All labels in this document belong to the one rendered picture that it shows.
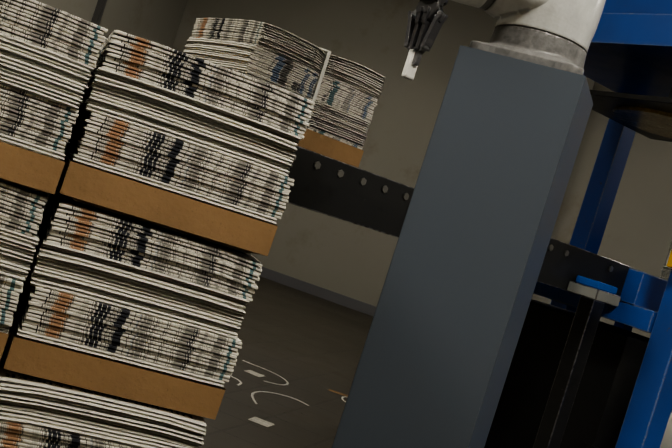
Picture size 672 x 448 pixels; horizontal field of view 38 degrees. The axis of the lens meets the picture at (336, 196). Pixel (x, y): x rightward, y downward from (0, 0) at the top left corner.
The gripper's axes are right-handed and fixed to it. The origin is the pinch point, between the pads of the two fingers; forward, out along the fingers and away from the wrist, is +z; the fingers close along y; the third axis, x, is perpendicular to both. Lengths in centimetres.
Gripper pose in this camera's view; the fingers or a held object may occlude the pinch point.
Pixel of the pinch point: (411, 64)
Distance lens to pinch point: 240.2
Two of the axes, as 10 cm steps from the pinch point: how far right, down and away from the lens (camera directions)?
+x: 7.7, 2.6, 5.9
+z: -3.0, 9.5, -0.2
